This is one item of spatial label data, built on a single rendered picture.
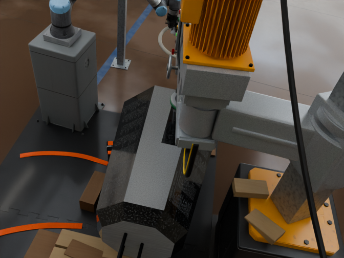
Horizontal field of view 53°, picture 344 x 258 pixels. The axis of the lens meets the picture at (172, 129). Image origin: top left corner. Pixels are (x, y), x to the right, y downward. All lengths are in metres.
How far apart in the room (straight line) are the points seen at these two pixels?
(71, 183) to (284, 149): 1.86
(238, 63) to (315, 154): 0.56
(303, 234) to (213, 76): 1.12
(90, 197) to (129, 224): 0.85
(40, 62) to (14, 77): 1.10
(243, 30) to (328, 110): 0.52
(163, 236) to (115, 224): 0.27
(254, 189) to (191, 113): 0.71
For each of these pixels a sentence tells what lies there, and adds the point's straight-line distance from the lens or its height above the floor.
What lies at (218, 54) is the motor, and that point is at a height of 1.71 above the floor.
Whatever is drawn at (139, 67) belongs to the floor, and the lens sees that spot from 4.16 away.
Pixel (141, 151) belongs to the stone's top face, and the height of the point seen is 0.80.
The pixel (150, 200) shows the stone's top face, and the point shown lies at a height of 0.80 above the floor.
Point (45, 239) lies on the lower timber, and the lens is 2.62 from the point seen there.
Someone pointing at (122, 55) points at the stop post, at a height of 0.15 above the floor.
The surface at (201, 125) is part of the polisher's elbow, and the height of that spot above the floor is 1.32.
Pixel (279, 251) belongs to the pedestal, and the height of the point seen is 0.74.
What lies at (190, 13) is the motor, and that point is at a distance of 1.29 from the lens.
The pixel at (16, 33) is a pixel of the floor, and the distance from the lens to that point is 4.81.
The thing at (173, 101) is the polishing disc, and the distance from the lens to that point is 2.47.
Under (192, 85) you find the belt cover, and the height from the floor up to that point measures 1.60.
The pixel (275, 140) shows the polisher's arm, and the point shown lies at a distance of 1.63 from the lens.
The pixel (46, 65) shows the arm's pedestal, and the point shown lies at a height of 0.69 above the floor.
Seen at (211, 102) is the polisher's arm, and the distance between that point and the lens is 1.52.
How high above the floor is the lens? 2.43
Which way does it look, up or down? 45 degrees down
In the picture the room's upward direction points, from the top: 10 degrees clockwise
